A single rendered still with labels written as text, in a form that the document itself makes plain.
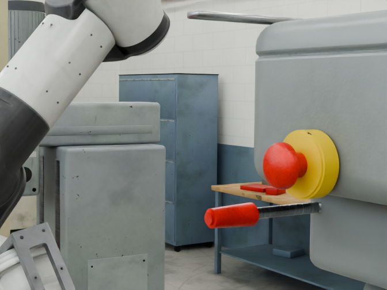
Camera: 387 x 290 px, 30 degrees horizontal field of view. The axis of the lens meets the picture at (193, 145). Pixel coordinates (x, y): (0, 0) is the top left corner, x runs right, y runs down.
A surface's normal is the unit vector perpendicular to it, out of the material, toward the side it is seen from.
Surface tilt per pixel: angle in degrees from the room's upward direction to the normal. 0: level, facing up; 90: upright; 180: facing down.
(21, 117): 87
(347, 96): 90
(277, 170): 92
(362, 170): 90
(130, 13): 118
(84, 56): 98
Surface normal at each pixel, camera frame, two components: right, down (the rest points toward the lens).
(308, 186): -0.84, 0.04
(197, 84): 0.55, 0.07
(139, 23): 0.39, 0.53
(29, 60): -0.17, -0.46
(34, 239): 0.48, -0.43
